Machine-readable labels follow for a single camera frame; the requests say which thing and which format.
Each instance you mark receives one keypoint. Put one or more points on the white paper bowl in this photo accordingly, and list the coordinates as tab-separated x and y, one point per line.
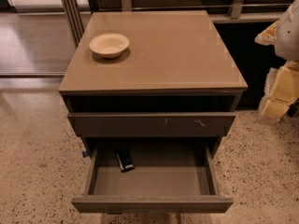
109	46

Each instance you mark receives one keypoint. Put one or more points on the blue tape piece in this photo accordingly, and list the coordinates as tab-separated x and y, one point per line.
85	154

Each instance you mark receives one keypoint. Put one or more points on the grey drawer cabinet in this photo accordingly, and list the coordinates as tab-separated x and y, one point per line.
176	62

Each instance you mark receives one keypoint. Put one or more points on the metal railing frame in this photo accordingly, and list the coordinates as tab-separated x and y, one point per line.
232	17

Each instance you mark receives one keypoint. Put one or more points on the closed top drawer front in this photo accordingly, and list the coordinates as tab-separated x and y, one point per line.
115	125

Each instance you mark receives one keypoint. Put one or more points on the open middle drawer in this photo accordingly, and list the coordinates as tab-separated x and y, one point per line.
169	177

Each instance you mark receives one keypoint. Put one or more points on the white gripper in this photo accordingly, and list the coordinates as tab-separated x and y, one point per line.
288	34

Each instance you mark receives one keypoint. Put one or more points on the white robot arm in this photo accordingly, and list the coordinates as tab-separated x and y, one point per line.
287	47

